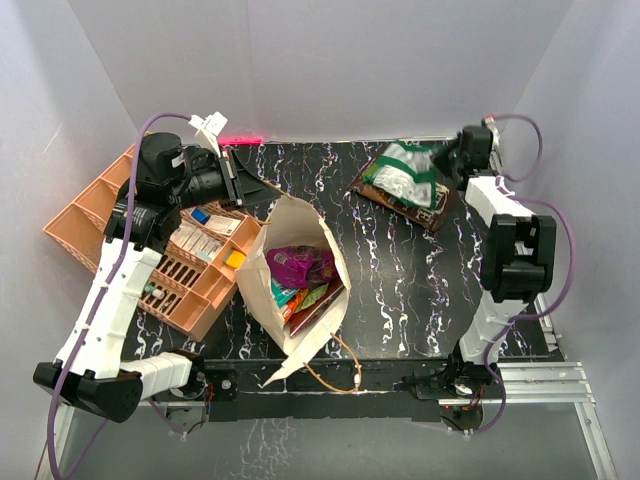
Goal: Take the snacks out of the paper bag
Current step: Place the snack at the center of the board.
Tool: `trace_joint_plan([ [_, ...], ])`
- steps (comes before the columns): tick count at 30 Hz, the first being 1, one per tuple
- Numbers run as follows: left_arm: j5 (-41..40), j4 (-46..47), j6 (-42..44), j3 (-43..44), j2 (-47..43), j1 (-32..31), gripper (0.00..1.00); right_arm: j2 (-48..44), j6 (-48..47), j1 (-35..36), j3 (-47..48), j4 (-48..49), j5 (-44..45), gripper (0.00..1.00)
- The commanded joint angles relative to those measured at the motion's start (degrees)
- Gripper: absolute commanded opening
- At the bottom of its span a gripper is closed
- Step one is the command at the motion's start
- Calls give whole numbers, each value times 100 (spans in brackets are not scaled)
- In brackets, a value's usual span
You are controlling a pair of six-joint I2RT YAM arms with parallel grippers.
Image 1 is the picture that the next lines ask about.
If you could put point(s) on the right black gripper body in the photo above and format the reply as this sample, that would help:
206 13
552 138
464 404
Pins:
448 159

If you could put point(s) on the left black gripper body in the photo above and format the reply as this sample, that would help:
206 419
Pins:
205 185

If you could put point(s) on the brown paper bag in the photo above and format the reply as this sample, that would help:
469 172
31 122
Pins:
295 222

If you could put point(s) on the green snack bag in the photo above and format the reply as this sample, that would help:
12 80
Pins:
406 172

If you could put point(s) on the brown kettle chips bag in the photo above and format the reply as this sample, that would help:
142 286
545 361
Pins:
430 219

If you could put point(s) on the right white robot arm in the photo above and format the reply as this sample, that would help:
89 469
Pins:
517 260

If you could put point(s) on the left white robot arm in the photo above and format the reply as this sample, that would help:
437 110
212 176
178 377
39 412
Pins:
88 372

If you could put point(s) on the purple snack bag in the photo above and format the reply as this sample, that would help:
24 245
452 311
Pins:
302 266

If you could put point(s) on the small blue box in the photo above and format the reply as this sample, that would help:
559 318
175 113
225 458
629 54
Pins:
200 216

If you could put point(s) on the yellow orange small item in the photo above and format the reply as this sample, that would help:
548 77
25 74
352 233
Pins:
234 258

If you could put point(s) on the pink compartment tray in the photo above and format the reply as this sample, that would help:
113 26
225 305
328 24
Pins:
188 292

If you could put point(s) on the teal snack packet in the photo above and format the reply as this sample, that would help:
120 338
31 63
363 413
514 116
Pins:
282 294

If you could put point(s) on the orange snack packet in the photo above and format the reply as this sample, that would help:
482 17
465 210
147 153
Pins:
293 305

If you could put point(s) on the red snack packet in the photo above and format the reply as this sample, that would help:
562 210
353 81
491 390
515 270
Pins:
306 317

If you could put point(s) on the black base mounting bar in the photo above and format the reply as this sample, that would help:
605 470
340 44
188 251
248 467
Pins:
407 388

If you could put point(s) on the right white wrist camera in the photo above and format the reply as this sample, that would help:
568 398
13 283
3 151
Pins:
495 160

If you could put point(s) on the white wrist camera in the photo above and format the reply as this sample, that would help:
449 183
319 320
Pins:
495 160
208 129

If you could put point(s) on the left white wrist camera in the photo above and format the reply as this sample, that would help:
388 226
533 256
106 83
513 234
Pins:
208 129

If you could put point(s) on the aluminium frame rail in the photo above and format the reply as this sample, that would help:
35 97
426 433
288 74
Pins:
555 382

